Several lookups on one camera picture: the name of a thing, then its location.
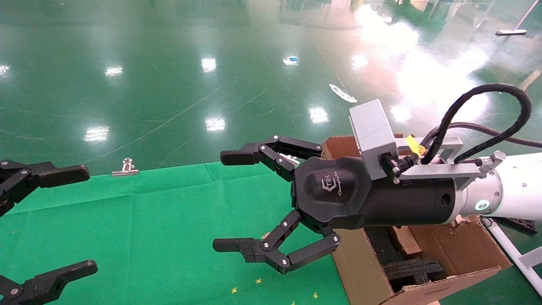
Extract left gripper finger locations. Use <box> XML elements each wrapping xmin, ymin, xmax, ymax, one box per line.
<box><xmin>0</xmin><ymin>159</ymin><xmax>91</xmax><ymax>217</ymax></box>
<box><xmin>0</xmin><ymin>260</ymin><xmax>99</xmax><ymax>305</ymax></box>

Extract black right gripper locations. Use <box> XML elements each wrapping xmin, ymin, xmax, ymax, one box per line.
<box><xmin>213</xmin><ymin>135</ymin><xmax>462</xmax><ymax>275</ymax></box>

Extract small cardboard box with hole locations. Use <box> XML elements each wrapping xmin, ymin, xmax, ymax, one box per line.
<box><xmin>390</xmin><ymin>226</ymin><xmax>423</xmax><ymax>259</ymax></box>

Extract large open cardboard carton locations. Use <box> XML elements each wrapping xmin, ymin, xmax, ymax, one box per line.
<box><xmin>322</xmin><ymin>135</ymin><xmax>513</xmax><ymax>305</ymax></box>

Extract large green table cloth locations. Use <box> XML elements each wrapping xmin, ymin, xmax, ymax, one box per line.
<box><xmin>0</xmin><ymin>161</ymin><xmax>350</xmax><ymax>305</ymax></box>

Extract white paper scrap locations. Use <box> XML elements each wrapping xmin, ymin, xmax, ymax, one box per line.
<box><xmin>329</xmin><ymin>83</ymin><xmax>358</xmax><ymax>104</ymax></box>

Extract black foam block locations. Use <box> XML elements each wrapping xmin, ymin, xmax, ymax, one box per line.
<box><xmin>382</xmin><ymin>258</ymin><xmax>445</xmax><ymax>293</ymax></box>

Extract black plastic grid tray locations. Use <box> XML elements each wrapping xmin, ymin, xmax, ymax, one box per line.
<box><xmin>500</xmin><ymin>217</ymin><xmax>538</xmax><ymax>235</ymax></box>

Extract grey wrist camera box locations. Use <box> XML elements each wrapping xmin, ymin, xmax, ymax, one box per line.
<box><xmin>348</xmin><ymin>99</ymin><xmax>399</xmax><ymax>181</ymax></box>

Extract yellow cable label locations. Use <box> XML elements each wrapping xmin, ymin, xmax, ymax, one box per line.
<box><xmin>405</xmin><ymin>134</ymin><xmax>426</xmax><ymax>156</ymax></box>

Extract silver camera mount bracket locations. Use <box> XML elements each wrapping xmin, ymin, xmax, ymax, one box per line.
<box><xmin>394</xmin><ymin>136</ymin><xmax>506</xmax><ymax>191</ymax></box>

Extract white frame pipe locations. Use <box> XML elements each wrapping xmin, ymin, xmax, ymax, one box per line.
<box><xmin>483</xmin><ymin>217</ymin><xmax>542</xmax><ymax>297</ymax></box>

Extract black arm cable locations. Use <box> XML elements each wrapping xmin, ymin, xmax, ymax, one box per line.
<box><xmin>379</xmin><ymin>83</ymin><xmax>542</xmax><ymax>174</ymax></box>

